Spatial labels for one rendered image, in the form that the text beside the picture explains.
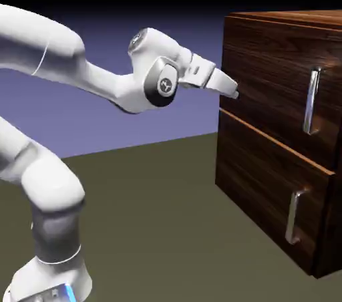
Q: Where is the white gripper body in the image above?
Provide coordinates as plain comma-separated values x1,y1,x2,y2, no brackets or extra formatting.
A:
204,67,240,100

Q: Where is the small dark wood cabinet door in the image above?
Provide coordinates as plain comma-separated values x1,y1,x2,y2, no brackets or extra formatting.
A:
214,108,337,277

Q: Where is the large dark wood cabinet door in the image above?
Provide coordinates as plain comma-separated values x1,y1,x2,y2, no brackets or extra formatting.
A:
218,15,342,172

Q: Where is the short silver door handle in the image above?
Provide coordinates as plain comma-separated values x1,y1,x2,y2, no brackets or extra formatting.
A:
285,187,310,246

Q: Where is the dark wood cabinet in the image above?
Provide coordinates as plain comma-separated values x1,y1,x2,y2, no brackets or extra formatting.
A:
214,9,342,280

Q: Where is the long silver door handle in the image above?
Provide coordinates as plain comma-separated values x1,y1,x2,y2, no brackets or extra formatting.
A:
302,66,323,136

